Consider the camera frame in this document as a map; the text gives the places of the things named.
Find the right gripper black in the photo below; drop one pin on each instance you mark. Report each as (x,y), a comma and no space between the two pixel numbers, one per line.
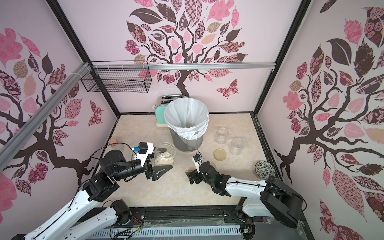
(195,175)

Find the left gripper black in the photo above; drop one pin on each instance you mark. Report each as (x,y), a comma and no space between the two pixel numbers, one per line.
(152,171)

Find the glass jar tan lid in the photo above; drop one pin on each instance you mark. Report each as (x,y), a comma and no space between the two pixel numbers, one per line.
(237,145)
(165,154)
(222,135)

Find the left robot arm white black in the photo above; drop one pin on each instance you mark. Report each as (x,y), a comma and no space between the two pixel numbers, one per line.
(96,190)

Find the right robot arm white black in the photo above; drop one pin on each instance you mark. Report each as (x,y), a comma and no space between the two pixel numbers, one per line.
(266,198)

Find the grey trash bin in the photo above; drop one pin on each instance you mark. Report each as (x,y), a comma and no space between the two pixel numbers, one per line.
(185,145)

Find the small jar pink lid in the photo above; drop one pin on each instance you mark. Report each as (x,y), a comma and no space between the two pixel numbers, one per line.
(116,145)

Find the mint green toaster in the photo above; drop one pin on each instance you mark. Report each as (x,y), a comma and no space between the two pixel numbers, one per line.
(160,107)

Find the white trash bag liner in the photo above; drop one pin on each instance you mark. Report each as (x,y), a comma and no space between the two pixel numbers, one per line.
(188,117)

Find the patterned ball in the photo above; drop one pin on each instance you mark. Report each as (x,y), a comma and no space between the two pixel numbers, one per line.
(264,170)

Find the white slotted cable duct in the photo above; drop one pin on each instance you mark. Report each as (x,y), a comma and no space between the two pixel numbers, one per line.
(167,233)

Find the aluminium rail back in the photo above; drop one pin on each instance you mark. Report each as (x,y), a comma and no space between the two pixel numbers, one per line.
(164,67)

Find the aluminium rail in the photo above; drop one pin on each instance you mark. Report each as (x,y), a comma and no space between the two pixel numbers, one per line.
(164,67)
(12,147)

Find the black wire basket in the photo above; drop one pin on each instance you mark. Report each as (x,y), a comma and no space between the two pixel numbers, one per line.
(118,77)

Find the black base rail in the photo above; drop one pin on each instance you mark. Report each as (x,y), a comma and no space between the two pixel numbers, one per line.
(255,228)

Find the aluminium rail left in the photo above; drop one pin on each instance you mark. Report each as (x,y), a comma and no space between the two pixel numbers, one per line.
(12,147)

